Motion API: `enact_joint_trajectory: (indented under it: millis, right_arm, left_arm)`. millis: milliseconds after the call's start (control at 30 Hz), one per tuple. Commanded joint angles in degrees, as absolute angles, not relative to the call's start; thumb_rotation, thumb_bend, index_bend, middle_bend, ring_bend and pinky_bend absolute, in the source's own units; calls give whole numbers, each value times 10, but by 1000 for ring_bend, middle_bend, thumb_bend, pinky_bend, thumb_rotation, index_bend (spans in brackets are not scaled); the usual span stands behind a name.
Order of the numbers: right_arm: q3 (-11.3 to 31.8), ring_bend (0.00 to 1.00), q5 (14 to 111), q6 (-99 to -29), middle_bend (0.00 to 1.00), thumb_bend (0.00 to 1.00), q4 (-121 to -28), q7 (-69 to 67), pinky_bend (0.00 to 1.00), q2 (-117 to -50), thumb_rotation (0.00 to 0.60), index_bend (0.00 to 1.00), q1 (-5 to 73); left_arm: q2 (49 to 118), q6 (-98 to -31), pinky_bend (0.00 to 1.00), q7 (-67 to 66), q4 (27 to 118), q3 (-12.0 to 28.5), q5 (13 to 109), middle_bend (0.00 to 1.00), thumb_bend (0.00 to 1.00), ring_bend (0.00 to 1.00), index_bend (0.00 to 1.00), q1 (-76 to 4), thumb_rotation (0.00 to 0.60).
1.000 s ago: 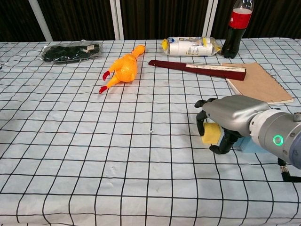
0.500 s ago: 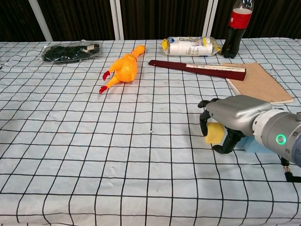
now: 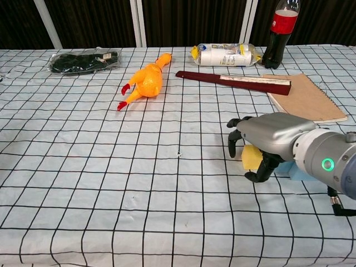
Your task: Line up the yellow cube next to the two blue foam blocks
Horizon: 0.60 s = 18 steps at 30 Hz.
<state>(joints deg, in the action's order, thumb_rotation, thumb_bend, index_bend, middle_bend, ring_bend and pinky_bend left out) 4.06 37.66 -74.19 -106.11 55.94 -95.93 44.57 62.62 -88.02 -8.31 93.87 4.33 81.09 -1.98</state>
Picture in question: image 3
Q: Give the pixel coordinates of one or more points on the white partition frame post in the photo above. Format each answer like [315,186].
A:
[138,23]
[48,25]
[248,22]

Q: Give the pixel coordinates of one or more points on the large blue foam block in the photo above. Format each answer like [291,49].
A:
[299,175]

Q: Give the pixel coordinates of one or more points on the brown spiral notebook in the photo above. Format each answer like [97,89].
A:
[306,97]

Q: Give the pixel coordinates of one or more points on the light blue foam block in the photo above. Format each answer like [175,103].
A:
[283,168]

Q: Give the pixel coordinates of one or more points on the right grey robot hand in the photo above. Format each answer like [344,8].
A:
[272,133]

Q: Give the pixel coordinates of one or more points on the cola bottle with red label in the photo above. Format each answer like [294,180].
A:
[278,47]

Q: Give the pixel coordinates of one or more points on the white cups in plastic pack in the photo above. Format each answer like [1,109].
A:
[222,57]

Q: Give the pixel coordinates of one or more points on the dark red folded fan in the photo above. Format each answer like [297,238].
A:
[200,77]

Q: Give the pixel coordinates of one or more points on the checkered light blue tablecloth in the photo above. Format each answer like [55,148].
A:
[111,180]

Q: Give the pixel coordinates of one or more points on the orange rubber chicken toy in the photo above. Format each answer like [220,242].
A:
[148,82]

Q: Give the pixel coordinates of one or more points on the black gloves in plastic bag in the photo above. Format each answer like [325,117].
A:
[80,62]

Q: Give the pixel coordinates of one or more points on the yellow foam cube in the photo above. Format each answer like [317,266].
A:
[250,160]

